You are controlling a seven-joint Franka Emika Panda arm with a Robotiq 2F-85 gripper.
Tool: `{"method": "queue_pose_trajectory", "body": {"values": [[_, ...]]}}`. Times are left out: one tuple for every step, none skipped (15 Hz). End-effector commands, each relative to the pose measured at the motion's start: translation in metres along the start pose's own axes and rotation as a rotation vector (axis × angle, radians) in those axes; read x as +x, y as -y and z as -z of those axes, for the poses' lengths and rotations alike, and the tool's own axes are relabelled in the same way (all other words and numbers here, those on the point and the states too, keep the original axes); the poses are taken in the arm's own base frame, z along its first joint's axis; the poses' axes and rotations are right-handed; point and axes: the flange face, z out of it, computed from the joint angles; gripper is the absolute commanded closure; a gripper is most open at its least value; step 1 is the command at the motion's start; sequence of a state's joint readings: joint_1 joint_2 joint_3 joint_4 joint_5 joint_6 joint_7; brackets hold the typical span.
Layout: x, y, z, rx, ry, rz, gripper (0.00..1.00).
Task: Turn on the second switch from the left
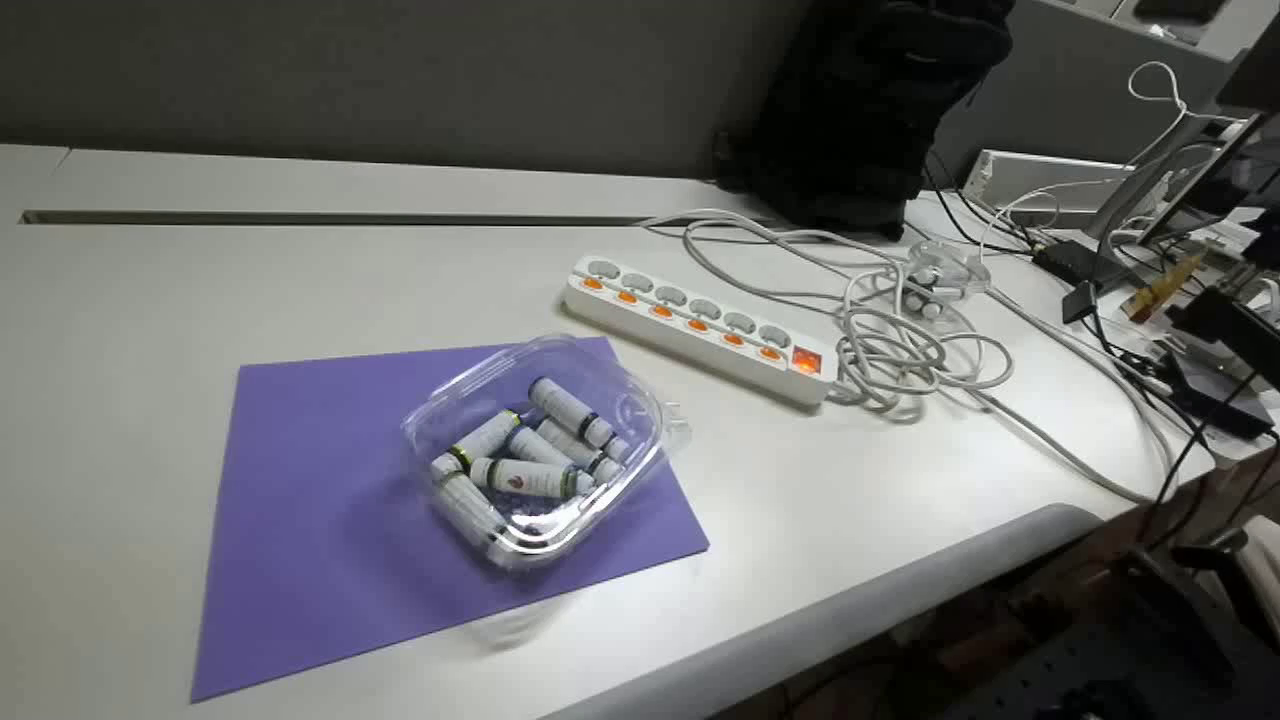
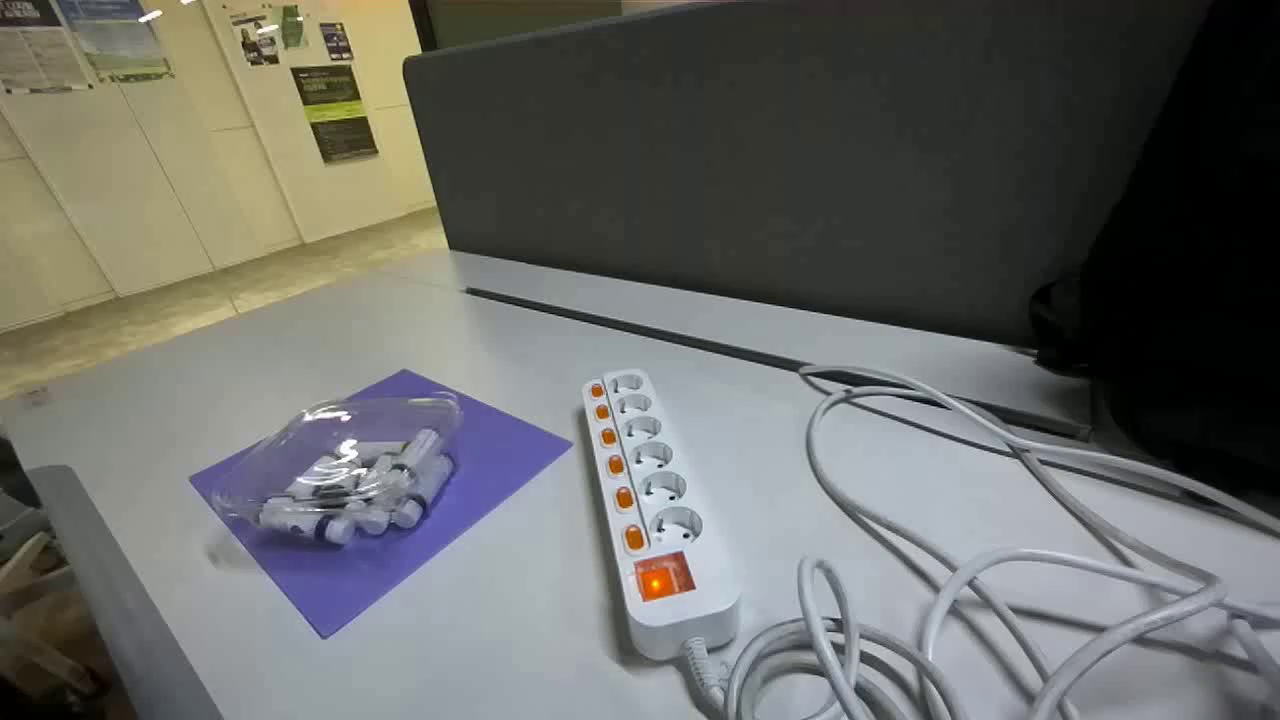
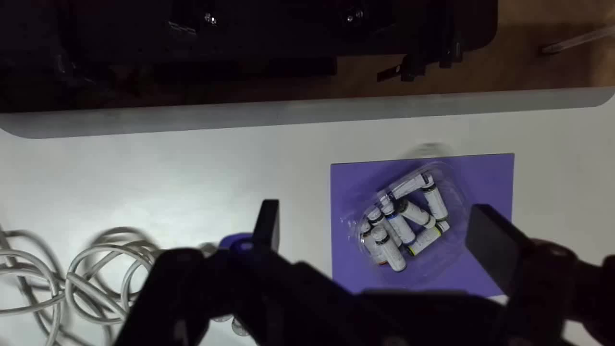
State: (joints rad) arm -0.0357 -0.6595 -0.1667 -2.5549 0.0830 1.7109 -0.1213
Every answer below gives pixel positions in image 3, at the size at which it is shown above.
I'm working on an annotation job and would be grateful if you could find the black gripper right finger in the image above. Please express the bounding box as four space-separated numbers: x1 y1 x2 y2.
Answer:
465 204 615 346

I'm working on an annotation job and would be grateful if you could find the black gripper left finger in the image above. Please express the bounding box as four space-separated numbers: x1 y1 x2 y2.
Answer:
113 198 361 346

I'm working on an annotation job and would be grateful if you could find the small blue round object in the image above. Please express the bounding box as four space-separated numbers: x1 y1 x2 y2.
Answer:
217 233 257 254

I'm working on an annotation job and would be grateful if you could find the purple paper sheet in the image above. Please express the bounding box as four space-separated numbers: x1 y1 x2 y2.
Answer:
328 152 517 298

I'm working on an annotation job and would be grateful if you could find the clear bag of white cylinders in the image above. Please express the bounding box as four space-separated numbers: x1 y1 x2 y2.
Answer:
348 162 473 277

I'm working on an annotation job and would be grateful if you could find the large black equipment base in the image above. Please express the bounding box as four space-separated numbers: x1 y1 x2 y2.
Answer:
0 0 500 116

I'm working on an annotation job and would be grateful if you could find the thin metal rod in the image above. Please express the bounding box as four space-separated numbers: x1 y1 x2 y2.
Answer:
538 23 615 58

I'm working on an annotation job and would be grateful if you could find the white coiled cable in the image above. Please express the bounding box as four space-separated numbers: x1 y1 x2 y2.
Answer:
0 227 163 346

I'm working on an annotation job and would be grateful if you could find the black clamp bracket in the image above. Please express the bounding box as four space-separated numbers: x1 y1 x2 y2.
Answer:
375 35 465 85

